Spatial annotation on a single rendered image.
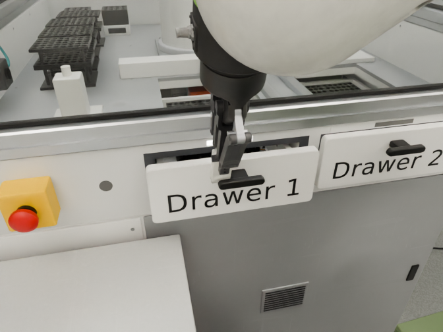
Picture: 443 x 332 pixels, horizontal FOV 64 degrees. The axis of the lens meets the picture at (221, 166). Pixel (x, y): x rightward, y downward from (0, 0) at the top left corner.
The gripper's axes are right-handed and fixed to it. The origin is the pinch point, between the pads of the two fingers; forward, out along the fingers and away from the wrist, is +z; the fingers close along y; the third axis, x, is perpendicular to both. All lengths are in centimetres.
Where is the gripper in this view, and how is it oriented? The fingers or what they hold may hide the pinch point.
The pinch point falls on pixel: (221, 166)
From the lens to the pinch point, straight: 54.0
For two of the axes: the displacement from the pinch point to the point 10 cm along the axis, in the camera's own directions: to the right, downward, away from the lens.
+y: 2.0, 7.9, -5.8
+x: 9.8, -1.2, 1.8
